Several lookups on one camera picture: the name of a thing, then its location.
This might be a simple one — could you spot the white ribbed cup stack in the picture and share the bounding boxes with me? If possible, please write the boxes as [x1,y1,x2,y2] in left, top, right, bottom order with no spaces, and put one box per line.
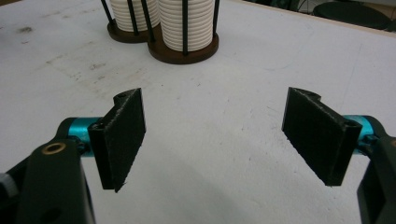
[109,0,161,33]
[157,0,216,52]

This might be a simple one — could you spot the dark round chair seat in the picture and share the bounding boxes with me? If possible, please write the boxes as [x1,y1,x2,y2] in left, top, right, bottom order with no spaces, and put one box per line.
[312,1,391,31]

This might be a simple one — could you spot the brown cup holder black rods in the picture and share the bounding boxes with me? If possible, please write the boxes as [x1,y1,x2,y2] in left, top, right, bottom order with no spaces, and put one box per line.
[100,0,220,65]

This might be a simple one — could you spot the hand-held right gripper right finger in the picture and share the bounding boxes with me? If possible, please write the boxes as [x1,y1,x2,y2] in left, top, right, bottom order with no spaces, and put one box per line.
[281,87,379,187]

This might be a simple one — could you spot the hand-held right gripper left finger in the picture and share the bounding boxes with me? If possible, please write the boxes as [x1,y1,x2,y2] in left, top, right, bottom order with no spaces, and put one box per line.
[56,87,147,193]

